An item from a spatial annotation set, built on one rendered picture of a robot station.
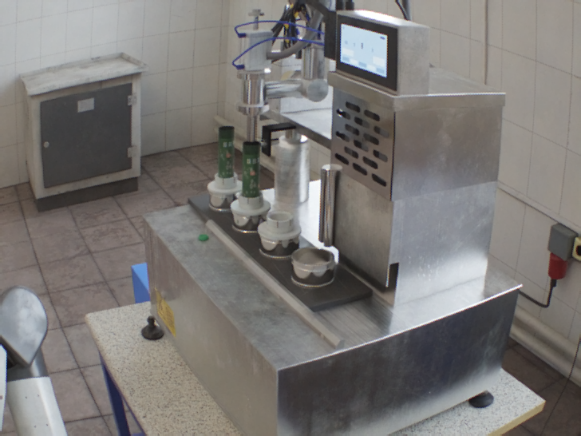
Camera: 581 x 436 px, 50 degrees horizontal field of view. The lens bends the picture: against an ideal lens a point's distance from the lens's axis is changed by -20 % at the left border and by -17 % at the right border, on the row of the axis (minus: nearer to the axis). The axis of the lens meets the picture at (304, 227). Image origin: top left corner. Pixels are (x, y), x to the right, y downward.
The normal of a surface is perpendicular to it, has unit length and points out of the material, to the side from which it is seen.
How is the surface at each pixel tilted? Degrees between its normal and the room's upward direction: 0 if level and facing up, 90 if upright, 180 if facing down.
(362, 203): 90
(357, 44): 90
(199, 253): 0
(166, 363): 0
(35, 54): 90
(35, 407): 51
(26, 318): 56
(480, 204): 90
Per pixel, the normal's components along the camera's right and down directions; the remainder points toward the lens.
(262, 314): 0.03, -0.91
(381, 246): -0.87, 0.18
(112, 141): 0.49, 0.37
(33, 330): 0.75, -0.33
